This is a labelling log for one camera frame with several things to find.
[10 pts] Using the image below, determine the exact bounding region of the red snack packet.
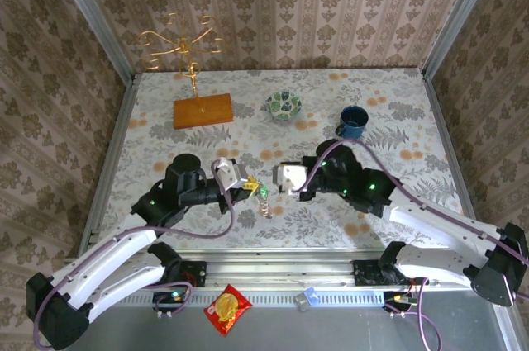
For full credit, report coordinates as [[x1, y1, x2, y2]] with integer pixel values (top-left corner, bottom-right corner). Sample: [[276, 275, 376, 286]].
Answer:
[[203, 283, 254, 338]]

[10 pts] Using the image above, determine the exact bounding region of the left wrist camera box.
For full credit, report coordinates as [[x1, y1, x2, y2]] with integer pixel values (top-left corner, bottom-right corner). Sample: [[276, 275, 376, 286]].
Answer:
[[217, 156, 249, 191]]

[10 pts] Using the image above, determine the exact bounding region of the slotted grey cable duct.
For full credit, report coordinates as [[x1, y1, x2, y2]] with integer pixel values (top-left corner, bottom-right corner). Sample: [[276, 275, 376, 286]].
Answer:
[[98, 289, 414, 307]]

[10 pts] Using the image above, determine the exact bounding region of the bowl with green leaf print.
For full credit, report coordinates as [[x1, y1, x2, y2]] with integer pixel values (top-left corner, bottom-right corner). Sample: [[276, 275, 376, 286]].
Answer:
[[264, 91, 303, 122]]

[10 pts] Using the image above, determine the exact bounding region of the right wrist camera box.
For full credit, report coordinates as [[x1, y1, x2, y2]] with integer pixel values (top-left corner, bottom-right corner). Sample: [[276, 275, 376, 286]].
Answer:
[[272, 163, 309, 195]]

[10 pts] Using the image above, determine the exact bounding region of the grey metal sheet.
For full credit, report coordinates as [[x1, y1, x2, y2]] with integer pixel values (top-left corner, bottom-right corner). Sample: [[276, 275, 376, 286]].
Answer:
[[61, 305, 512, 351]]

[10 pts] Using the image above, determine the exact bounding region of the blue mug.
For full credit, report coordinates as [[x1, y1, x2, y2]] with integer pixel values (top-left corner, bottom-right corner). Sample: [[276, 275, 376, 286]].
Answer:
[[334, 105, 369, 140]]

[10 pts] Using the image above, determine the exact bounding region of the small electronics board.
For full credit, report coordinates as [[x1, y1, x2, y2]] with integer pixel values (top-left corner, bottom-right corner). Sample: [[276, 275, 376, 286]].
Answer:
[[152, 291, 192, 314], [382, 291, 417, 314]]

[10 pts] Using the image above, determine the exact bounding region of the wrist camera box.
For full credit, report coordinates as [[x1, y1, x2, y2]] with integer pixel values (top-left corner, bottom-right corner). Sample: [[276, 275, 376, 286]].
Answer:
[[272, 163, 309, 195], [217, 156, 249, 191]]

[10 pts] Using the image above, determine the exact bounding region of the aluminium table side rail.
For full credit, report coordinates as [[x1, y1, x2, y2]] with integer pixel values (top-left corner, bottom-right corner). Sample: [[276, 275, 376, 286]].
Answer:
[[78, 74, 141, 257], [421, 69, 476, 216]]

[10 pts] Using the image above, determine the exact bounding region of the gold hook stand, wooden base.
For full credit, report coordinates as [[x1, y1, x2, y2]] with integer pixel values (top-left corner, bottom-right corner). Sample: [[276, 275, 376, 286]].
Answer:
[[136, 12, 235, 131]]

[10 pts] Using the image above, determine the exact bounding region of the purple cable loop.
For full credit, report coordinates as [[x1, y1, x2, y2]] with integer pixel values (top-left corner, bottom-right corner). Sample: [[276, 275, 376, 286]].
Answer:
[[386, 274, 443, 351], [140, 278, 194, 320]]

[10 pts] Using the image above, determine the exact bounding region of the aluminium frame post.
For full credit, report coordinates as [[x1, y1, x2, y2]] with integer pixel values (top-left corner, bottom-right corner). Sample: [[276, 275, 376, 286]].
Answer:
[[420, 0, 503, 79], [47, 0, 136, 84]]

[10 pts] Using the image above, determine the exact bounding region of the small grey-blue box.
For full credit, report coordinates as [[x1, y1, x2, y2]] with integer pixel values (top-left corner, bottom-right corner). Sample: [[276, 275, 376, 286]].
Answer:
[[294, 287, 319, 312]]

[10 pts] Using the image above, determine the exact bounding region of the silver keyring with keys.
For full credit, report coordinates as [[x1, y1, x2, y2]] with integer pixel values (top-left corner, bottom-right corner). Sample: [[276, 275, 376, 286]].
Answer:
[[255, 185, 274, 220]]

